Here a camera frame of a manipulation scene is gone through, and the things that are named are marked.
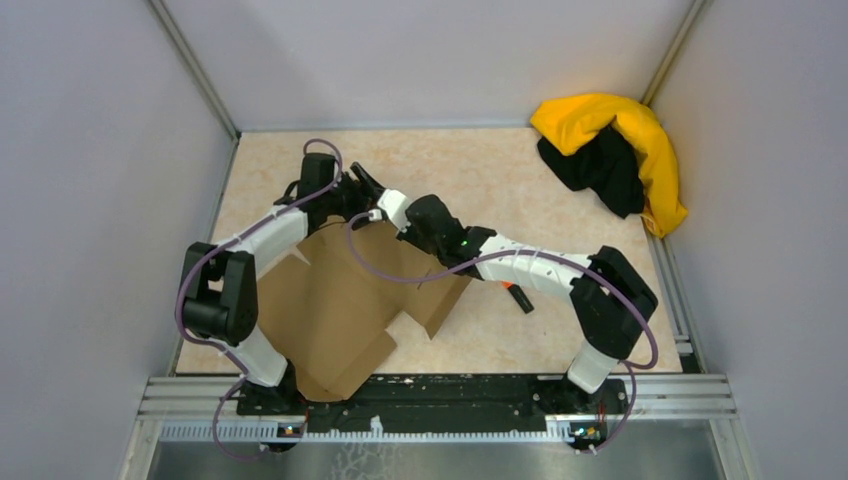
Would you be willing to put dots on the yellow cloth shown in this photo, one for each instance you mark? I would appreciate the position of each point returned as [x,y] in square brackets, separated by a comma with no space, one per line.
[572,122]

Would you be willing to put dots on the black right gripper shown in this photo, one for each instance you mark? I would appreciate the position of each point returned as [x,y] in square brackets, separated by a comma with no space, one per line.
[407,235]

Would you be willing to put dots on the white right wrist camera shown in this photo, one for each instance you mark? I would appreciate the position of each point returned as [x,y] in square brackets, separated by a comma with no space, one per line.
[391,206]

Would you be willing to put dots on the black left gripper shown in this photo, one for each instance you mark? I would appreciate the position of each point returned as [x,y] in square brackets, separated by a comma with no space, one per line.
[357,197]

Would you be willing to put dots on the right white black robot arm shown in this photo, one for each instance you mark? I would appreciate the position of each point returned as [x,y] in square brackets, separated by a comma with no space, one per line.
[612,302]

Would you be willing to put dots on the black cloth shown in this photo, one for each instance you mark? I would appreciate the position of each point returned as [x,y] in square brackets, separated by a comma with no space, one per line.
[607,165]

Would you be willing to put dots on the brown cardboard box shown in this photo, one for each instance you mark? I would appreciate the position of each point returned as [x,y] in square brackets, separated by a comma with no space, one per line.
[327,308]

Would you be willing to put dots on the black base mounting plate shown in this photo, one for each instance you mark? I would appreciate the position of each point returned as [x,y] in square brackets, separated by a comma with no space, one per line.
[440,403]

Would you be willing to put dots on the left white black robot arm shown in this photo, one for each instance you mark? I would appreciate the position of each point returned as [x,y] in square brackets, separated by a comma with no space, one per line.
[217,301]

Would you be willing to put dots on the aluminium frame rail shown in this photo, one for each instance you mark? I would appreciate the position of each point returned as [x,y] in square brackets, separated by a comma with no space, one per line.
[204,409]

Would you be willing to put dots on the orange black marker pen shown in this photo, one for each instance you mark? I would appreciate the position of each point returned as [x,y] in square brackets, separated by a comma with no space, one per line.
[520,297]

